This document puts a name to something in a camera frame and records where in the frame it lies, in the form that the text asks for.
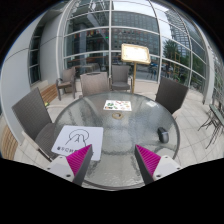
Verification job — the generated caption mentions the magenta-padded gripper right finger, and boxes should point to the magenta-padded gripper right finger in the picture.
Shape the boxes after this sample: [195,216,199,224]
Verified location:
[134,144,182,186]

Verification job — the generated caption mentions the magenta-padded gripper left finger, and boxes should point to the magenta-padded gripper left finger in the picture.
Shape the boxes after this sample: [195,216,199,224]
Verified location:
[45,143,94,187]

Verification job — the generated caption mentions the white mouse pad with drawing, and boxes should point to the white mouse pad with drawing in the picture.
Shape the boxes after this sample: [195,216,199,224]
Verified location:
[51,125,103,161]

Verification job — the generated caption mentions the round glass table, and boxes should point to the round glass table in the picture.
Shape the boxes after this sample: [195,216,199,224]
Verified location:
[55,92,180,189]

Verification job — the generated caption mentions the colourful menu card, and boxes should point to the colourful menu card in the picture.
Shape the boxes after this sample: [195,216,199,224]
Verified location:
[103,100,132,111]

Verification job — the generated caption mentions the left grey wicker chair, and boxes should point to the left grey wicker chair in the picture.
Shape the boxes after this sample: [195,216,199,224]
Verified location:
[12,88,57,161]

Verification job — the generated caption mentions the grey wicker chair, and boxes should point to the grey wicker chair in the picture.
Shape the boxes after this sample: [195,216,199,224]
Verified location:
[155,77,188,115]
[12,88,57,161]

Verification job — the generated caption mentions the right grey wicker chair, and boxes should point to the right grey wicker chair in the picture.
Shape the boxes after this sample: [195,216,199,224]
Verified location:
[155,77,188,115]

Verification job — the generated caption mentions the far middle wicker chair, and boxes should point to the far middle wicker chair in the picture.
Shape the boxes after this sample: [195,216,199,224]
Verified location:
[80,72,109,96]

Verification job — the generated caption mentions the far left background wicker chair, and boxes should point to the far left background wicker chair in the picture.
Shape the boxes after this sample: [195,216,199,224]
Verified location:
[56,67,76,98]

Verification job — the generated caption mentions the background wicker chair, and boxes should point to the background wicker chair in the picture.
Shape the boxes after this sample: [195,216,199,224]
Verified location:
[111,65,132,91]
[56,67,76,98]

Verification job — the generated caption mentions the background centre wicker chair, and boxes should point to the background centre wicker chair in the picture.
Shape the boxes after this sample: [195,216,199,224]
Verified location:
[111,65,132,91]

